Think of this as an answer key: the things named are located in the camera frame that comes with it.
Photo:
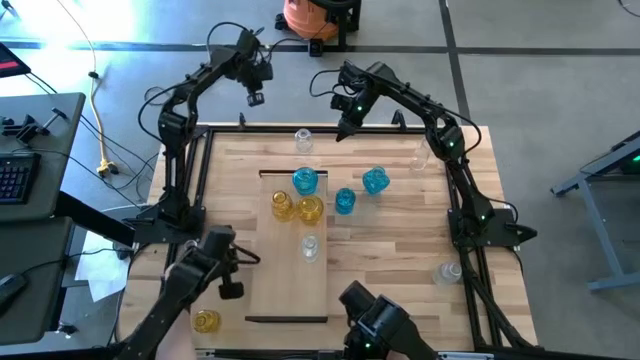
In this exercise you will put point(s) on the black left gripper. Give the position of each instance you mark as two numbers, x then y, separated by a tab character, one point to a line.
252	62

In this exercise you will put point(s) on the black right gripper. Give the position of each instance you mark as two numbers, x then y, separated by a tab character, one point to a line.
361	95

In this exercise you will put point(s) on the blue urn-shaped glass vase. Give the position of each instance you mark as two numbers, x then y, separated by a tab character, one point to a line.
376	181

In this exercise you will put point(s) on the blue round glass vase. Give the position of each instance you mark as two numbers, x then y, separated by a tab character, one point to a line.
305	181

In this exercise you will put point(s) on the blue glass bottle vase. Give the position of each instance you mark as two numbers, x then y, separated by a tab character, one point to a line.
345	201

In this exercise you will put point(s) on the wide yellow glass vase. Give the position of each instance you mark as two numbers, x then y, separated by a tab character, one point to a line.
311	210

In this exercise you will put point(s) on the narrow yellow glass vase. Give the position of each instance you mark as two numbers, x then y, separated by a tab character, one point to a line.
282	206

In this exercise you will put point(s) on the small clear glass vase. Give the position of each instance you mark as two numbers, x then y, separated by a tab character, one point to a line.
447	274
310	248

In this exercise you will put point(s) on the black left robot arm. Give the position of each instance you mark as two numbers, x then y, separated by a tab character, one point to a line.
175	130

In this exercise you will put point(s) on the clear ribbed glass jar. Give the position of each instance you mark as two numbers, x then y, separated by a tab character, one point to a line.
303	141

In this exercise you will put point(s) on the black power adapter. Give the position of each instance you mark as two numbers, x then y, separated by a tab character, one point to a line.
315	48

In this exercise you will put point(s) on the orange shop vacuum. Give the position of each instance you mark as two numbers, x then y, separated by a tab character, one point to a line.
307	20

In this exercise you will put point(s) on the tall clear glass carafe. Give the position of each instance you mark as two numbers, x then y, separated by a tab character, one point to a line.
419	157

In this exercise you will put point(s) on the black metal stand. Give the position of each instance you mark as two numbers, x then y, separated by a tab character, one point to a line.
344	30

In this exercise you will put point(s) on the dark grey desk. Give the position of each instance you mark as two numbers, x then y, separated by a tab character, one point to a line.
60	150
30	250

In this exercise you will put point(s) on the black desk clamp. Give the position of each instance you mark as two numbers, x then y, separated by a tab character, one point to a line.
25	131

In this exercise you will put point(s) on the black device red display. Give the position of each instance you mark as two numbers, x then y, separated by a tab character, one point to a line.
10	62

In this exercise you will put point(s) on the white paper sheet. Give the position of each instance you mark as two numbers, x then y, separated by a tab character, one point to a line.
100	272

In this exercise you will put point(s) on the black keyboard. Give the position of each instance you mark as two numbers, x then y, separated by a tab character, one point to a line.
17	177

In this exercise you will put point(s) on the black computer mouse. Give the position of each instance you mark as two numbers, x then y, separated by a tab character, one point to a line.
11	287

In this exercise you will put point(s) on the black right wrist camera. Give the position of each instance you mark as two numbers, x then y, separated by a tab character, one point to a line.
340	103

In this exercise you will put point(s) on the grey metal table frame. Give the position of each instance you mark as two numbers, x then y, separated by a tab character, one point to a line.
596	222

